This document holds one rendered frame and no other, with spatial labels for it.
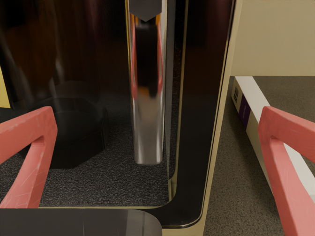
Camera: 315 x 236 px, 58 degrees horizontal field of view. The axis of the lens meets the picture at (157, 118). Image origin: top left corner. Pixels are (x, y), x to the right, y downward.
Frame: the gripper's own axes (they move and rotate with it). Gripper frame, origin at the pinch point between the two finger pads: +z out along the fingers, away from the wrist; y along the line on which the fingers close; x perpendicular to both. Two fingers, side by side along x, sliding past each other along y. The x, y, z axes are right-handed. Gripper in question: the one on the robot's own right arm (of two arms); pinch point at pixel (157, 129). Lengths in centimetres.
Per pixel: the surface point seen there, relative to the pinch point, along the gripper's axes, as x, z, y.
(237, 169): 21.2, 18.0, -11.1
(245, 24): 11, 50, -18
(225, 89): 2.0, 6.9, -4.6
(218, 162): 21.1, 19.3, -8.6
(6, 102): 2.2, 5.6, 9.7
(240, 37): 14, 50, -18
